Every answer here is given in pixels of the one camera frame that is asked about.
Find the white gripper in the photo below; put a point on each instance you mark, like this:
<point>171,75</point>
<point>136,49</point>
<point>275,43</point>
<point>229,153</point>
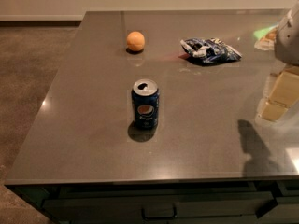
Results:
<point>288,42</point>

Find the orange fruit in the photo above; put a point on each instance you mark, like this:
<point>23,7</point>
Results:
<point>135,41</point>

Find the blue pepsi can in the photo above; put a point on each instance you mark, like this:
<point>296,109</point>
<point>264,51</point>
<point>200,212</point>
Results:
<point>145,100</point>

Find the blue crumpled chip bag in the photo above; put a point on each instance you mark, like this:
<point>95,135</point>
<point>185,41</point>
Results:
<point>210,51</point>

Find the dark cabinet drawer front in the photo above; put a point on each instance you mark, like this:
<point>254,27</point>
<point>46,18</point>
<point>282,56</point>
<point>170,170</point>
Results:
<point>128,209</point>

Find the black drawer handle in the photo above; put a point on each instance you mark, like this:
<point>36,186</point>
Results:
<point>159,214</point>

